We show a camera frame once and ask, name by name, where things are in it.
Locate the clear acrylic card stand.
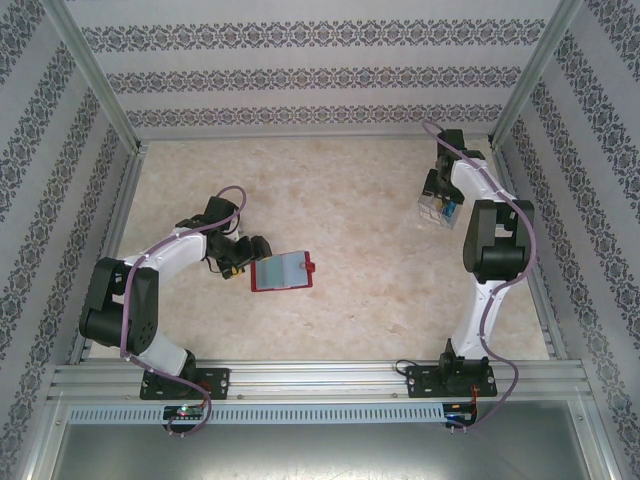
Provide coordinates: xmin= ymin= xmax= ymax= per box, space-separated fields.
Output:
xmin=417 ymin=194 xmax=464 ymax=230

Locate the red leather card holder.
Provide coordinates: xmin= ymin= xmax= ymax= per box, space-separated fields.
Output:
xmin=248 ymin=247 xmax=320 ymax=294

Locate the green circuit board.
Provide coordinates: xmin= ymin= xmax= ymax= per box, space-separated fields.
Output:
xmin=444 ymin=402 xmax=479 ymax=424
xmin=163 ymin=404 xmax=207 ymax=421

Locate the grey metal sheet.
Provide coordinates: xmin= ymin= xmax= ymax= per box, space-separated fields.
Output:
xmin=29 ymin=423 xmax=614 ymax=480

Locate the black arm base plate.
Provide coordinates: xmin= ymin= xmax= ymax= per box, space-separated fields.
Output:
xmin=139 ymin=367 xmax=231 ymax=401
xmin=405 ymin=364 xmax=499 ymax=400

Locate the aluminium table edge rail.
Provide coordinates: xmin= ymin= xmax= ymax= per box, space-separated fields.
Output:
xmin=492 ymin=139 xmax=570 ymax=360
xmin=68 ymin=142 xmax=150 ymax=365

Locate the long aluminium mounting rail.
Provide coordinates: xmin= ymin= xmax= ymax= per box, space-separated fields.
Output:
xmin=47 ymin=360 xmax=594 ymax=401

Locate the aluminium frame post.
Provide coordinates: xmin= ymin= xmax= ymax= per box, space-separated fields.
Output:
xmin=47 ymin=0 xmax=151 ymax=156
xmin=487 ymin=0 xmax=586 ymax=151

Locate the slotted grey cable duct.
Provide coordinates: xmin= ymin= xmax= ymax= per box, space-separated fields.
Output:
xmin=67 ymin=403 xmax=446 ymax=425

